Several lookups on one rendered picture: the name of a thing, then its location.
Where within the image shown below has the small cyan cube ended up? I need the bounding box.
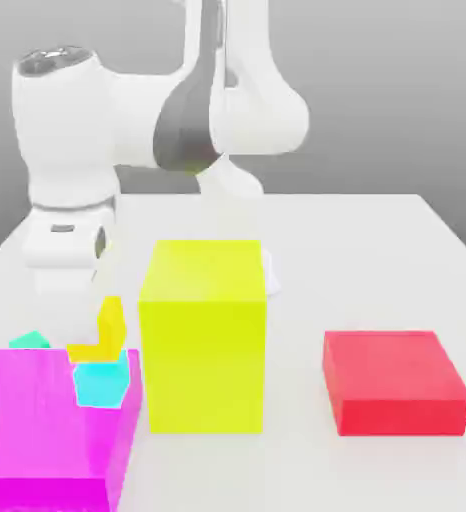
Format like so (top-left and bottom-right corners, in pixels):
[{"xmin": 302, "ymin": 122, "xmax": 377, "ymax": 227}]
[{"xmin": 73, "ymin": 350, "xmax": 131, "ymax": 410}]

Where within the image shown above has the small yellow cube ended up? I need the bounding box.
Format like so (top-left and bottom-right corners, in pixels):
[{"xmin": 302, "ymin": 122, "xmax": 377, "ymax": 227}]
[{"xmin": 66, "ymin": 295, "xmax": 129, "ymax": 364}]

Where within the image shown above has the large red box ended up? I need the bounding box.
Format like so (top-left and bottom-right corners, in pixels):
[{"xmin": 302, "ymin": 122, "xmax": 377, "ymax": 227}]
[{"xmin": 322, "ymin": 329, "xmax": 466, "ymax": 438}]

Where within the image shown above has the small green cube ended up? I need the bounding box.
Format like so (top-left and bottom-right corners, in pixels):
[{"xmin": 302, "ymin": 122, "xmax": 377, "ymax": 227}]
[{"xmin": 8, "ymin": 330, "xmax": 53, "ymax": 350}]

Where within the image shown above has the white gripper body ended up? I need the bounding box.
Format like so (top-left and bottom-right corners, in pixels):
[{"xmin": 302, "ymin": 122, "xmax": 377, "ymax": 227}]
[{"xmin": 32, "ymin": 266, "xmax": 111, "ymax": 348}]

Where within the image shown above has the large yellow-green box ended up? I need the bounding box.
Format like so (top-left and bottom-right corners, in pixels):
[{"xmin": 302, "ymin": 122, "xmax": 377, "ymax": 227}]
[{"xmin": 137, "ymin": 239, "xmax": 268, "ymax": 436}]

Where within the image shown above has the large magenta box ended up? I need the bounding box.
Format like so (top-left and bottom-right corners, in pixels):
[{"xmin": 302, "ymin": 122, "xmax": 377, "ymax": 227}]
[{"xmin": 0, "ymin": 347, "xmax": 143, "ymax": 512}]

